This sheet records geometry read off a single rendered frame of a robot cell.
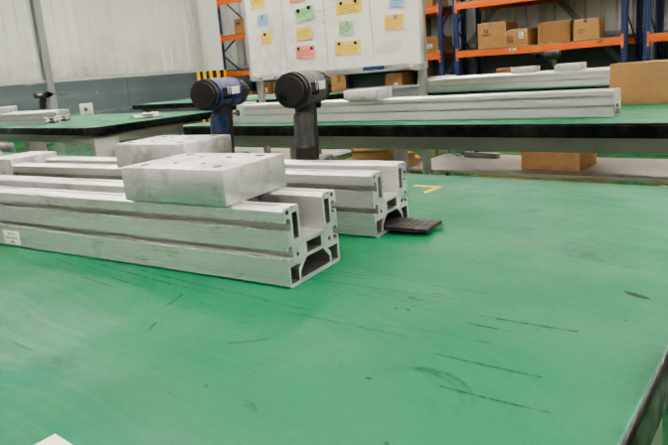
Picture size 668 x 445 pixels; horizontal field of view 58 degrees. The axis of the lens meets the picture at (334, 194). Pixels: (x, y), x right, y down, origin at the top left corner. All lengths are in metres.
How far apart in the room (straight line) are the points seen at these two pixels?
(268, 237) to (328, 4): 3.59
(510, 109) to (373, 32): 1.90
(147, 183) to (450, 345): 0.40
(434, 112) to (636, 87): 0.75
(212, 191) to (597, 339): 0.40
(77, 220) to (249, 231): 0.29
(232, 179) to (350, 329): 0.22
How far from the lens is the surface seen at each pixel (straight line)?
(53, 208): 0.92
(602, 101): 2.09
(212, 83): 1.16
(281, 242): 0.62
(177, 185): 0.70
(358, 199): 0.78
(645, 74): 2.52
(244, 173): 0.67
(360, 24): 4.00
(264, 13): 4.55
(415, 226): 0.80
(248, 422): 0.42
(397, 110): 2.38
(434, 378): 0.45
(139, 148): 1.03
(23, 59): 13.47
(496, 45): 10.94
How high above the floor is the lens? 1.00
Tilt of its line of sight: 12 degrees down
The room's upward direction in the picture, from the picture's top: 5 degrees counter-clockwise
